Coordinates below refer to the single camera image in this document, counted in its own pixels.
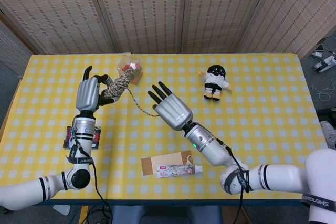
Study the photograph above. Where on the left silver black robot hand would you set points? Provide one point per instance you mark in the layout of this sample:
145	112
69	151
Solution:
88	94

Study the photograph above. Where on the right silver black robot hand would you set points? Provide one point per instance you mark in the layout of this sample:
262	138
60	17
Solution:
174	111

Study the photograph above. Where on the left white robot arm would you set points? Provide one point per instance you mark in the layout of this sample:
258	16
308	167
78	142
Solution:
84	129

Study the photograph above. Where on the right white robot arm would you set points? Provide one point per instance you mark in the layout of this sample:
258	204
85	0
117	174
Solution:
212	148

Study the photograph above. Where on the dark printed flat box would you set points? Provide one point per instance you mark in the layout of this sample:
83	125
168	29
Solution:
68	138

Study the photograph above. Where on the brown cardboard card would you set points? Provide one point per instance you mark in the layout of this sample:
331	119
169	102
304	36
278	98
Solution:
162	159

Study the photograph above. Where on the black white plush doll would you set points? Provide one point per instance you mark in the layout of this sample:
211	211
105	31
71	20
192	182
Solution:
215	81

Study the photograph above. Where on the clear cube box with blocks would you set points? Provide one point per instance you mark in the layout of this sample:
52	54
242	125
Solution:
134	64

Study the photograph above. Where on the floral toothpaste tube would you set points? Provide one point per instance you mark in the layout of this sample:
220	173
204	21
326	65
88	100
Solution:
178	170

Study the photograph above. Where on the yellow checkered tablecloth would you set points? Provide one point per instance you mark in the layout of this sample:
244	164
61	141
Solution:
262	129

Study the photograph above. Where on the bamboo folding screen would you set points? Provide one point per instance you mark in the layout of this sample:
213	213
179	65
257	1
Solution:
157	11

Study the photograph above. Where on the blue chair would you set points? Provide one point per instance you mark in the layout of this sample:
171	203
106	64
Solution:
162	214

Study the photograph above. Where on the grey knitted shoe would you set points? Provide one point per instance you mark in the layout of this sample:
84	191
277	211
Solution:
329	134

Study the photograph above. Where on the grey device on floor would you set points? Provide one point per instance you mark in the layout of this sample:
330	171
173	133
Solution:
324	62

